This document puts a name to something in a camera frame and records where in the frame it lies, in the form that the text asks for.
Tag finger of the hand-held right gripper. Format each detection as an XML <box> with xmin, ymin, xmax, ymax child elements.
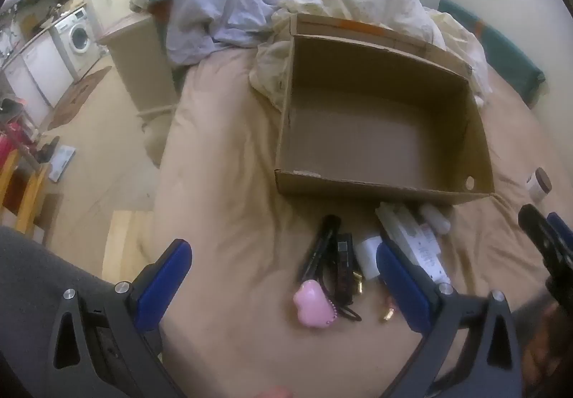
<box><xmin>546</xmin><ymin>212</ymin><xmax>573</xmax><ymax>249</ymax></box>
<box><xmin>518</xmin><ymin>203</ymin><xmax>573</xmax><ymax>280</ymax></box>

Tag cardboard box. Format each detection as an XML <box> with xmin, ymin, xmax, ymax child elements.
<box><xmin>274</xmin><ymin>13</ymin><xmax>495</xmax><ymax>207</ymax></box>

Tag black flashlight with strap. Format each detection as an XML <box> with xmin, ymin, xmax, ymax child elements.
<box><xmin>298</xmin><ymin>214</ymin><xmax>362</xmax><ymax>323</ymax></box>

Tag white kitchen cabinets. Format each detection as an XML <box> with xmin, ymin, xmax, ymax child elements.
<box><xmin>0</xmin><ymin>31</ymin><xmax>74</xmax><ymax>112</ymax></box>

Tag wooden bedside cabinet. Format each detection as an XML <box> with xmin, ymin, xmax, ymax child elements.
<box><xmin>96</xmin><ymin>15</ymin><xmax>180</xmax><ymax>116</ymax></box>

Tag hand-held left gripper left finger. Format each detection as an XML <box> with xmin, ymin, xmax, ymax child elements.
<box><xmin>45</xmin><ymin>239</ymin><xmax>193</xmax><ymax>398</ymax></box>

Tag pink perfume bottle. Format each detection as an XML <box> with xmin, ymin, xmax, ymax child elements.
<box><xmin>380</xmin><ymin>297</ymin><xmax>399</xmax><ymax>322</ymax></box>

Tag white charger plug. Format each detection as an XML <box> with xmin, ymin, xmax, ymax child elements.
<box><xmin>356</xmin><ymin>236</ymin><xmax>383</xmax><ymax>281</ymax></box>

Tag yellow wooden chair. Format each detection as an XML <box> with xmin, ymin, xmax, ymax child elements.
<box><xmin>0</xmin><ymin>147</ymin><xmax>50</xmax><ymax>238</ymax></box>

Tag white jar with brown lid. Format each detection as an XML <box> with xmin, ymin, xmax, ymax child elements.
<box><xmin>525</xmin><ymin>167</ymin><xmax>552</xmax><ymax>204</ymax></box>

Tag green pillow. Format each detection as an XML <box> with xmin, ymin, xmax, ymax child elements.
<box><xmin>436</xmin><ymin>0</ymin><xmax>547</xmax><ymax>107</ymax></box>

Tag white rounded plastic bottle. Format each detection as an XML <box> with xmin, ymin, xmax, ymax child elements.
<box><xmin>418</xmin><ymin>203</ymin><xmax>453</xmax><ymax>235</ymax></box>

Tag bathroom scale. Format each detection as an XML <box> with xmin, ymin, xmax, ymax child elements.
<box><xmin>47</xmin><ymin>145</ymin><xmax>78</xmax><ymax>182</ymax></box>

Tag person's right hand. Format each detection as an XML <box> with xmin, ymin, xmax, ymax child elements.
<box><xmin>521</xmin><ymin>304</ymin><xmax>573</xmax><ymax>394</ymax></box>

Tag black stick with gold tip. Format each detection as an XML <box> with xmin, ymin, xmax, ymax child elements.
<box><xmin>333</xmin><ymin>233</ymin><xmax>364</xmax><ymax>306</ymax></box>

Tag white rectangular plastic device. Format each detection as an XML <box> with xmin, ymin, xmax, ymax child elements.
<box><xmin>375</xmin><ymin>202</ymin><xmax>452</xmax><ymax>287</ymax></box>

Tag red bag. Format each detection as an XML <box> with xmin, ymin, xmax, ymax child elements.
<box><xmin>0</xmin><ymin>120</ymin><xmax>32</xmax><ymax>148</ymax></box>

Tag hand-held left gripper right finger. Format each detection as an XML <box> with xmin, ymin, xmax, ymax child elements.
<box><xmin>376</xmin><ymin>241</ymin><xmax>524</xmax><ymax>398</ymax></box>

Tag black shoe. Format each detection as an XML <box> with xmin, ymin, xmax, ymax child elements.
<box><xmin>38</xmin><ymin>136</ymin><xmax>61</xmax><ymax>163</ymax></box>

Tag brown floor rug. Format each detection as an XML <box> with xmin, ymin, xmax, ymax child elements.
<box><xmin>47</xmin><ymin>66</ymin><xmax>112</xmax><ymax>130</ymax></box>

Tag white washing machine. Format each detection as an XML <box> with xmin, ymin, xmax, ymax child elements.
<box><xmin>54</xmin><ymin>8</ymin><xmax>101</xmax><ymax>67</ymax></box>

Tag pink heart-shaped keychain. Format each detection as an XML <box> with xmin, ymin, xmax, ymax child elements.
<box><xmin>292</xmin><ymin>280</ymin><xmax>336</xmax><ymax>329</ymax></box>

